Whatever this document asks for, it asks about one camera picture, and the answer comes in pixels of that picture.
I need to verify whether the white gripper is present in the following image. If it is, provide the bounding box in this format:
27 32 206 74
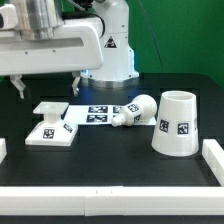
0 3 103 99

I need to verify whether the white lamp base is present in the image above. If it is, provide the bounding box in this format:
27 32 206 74
25 101 78 146

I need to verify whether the white lamp bulb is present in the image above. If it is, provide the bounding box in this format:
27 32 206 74
111 94 157 127

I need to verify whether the white lamp shade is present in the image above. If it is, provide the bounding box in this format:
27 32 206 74
151 91 199 157

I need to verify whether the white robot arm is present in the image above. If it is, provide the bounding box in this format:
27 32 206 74
0 0 139 93

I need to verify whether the white marker sheet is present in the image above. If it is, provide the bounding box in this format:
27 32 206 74
62 104 157 126

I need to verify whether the white left fence rail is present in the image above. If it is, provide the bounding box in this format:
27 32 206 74
0 138 7 164

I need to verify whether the grey cable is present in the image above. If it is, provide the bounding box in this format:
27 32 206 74
137 0 165 74

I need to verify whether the white front fence rail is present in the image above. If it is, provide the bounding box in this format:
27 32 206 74
0 186 224 216

